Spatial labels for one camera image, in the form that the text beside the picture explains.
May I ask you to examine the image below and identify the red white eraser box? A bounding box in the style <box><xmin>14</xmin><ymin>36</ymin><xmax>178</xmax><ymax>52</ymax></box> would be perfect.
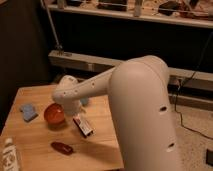
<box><xmin>73</xmin><ymin>115</ymin><xmax>93</xmax><ymax>137</ymax></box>

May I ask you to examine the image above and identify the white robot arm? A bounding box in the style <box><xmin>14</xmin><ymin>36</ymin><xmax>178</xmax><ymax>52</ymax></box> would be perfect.
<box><xmin>52</xmin><ymin>55</ymin><xmax>183</xmax><ymax>171</ymax></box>

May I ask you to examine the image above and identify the wooden table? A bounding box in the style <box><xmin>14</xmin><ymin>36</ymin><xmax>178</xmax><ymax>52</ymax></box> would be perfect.
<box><xmin>0</xmin><ymin>85</ymin><xmax>123</xmax><ymax>171</ymax></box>

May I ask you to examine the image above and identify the dark red oblong object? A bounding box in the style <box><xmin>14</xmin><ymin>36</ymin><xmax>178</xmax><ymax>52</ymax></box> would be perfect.
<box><xmin>51</xmin><ymin>142</ymin><xmax>74</xmax><ymax>155</ymax></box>

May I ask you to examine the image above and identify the blue sponge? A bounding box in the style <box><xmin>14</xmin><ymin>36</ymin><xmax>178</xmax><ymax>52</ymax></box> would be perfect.
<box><xmin>20</xmin><ymin>104</ymin><xmax>38</xmax><ymax>122</ymax></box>

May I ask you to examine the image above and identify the metal lamp pole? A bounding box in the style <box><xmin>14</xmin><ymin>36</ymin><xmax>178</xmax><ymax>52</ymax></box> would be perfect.
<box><xmin>43</xmin><ymin>0</ymin><xmax>63</xmax><ymax>53</ymax></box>

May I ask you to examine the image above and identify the white plastic bottle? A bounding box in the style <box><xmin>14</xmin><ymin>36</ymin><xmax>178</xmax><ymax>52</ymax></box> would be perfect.
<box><xmin>2</xmin><ymin>138</ymin><xmax>20</xmax><ymax>171</ymax></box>

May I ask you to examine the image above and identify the white shelf board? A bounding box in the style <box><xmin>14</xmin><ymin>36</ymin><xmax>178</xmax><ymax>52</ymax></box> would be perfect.
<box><xmin>48</xmin><ymin>5</ymin><xmax>213</xmax><ymax>29</ymax></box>

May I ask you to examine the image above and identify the black cable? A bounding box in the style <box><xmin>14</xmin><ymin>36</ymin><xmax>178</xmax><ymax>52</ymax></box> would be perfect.
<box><xmin>173</xmin><ymin>29</ymin><xmax>213</xmax><ymax>141</ymax></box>

